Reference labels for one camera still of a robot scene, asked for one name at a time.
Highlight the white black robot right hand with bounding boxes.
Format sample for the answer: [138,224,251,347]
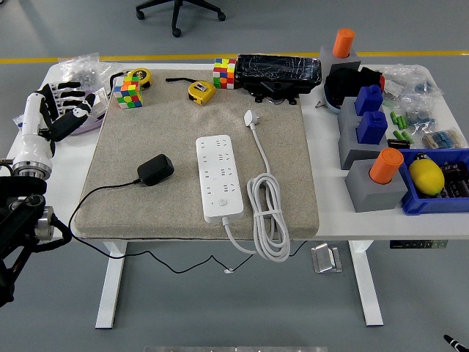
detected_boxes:
[443,334,462,352]

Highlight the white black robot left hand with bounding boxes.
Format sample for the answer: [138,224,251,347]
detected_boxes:
[12,81,97,172]

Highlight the thin black adapter cord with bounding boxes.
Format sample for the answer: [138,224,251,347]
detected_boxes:
[68,177,307,274]

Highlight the black power adapter plug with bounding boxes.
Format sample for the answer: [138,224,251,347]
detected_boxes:
[137,153,175,187]

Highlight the yellow tape measure with strap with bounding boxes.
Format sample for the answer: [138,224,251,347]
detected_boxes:
[165,76,217,106]

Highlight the white power strip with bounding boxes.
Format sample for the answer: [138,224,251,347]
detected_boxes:
[195,134,245,224]

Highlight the purple plastic tray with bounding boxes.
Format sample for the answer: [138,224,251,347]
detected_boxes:
[69,87,111,137]

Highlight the small white socket panel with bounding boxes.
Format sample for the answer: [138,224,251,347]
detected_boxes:
[91,89,109,118]

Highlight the clear bag of screws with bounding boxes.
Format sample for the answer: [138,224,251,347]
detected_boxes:
[58,53,124,92]

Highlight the white table leg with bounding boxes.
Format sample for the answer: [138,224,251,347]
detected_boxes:
[348,241,384,327]
[95,241,128,329]

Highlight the black table control panel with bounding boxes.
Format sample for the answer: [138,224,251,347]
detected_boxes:
[389,240,448,250]

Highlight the round yellow black tape measure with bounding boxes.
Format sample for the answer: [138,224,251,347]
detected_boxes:
[109,67,153,92]

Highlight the beige fabric mat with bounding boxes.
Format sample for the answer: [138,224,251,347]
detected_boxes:
[75,68,320,241]

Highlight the blue plastic bin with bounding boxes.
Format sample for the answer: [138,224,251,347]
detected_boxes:
[397,147,469,216]

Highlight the black electronic components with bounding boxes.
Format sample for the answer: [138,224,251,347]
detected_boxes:
[437,161,469,199]

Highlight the yellow lemon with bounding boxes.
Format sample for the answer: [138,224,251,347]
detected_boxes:
[408,158,446,196]

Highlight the large grey holder block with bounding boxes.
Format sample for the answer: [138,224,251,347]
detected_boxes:
[344,159,408,213]

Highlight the black office chair base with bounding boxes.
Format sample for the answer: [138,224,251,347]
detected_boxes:
[135,0,226,38]

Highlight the wide orange cylinder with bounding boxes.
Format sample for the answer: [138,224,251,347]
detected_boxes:
[369,147,404,184]

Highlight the tall multicolour puzzle cube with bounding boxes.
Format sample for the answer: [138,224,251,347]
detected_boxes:
[213,57,237,90]

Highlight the clear bag of resistors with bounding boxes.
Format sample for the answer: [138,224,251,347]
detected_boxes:
[421,127,465,150]

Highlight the grey stepped block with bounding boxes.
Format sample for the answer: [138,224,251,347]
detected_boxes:
[336,95,389,170]

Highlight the blue plastic block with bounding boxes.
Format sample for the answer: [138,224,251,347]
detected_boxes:
[357,111,388,146]
[354,84,384,117]

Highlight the clear bag of blue parts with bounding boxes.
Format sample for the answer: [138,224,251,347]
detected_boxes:
[401,93,439,129]

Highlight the black wrapped device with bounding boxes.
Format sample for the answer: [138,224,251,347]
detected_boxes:
[234,54,322,107]

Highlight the clear bag of white parts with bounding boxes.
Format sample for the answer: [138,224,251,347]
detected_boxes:
[383,65,446,98]

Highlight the light blue bowl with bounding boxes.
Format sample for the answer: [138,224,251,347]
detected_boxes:
[322,84,345,115]

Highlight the black cloth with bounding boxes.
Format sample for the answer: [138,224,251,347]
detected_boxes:
[324,65,384,107]

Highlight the small grey holder block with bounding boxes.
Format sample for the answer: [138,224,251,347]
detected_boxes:
[319,45,362,76]

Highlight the slim orange cylinder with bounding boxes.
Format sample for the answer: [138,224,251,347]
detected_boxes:
[332,28,355,59]

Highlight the silver metal bracket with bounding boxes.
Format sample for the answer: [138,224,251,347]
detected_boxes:
[310,242,344,274]

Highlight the white power strip cord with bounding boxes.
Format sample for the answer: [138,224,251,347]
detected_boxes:
[221,109,292,263]

